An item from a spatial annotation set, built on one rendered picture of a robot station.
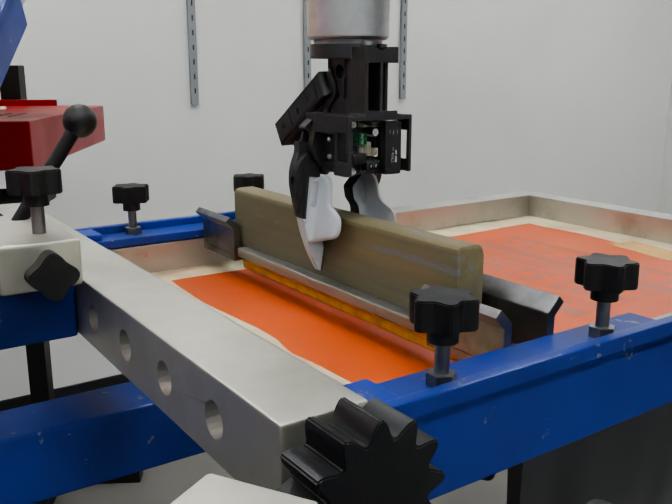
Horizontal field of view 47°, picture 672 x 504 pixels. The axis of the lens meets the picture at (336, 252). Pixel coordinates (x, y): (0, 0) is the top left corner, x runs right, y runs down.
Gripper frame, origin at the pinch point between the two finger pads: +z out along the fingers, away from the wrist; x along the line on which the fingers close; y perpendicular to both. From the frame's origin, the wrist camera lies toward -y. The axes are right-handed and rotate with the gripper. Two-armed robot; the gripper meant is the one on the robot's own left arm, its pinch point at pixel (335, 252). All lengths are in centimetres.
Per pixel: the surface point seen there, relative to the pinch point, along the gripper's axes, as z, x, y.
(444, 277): -1.6, -1.6, 17.7
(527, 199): 4, 56, -25
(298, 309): 6.3, -2.7, -2.9
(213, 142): 9, 81, -200
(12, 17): -25, -16, -58
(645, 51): -27, 341, -200
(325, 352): 6.3, -7.2, 9.0
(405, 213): 3.1, 29.9, -25.4
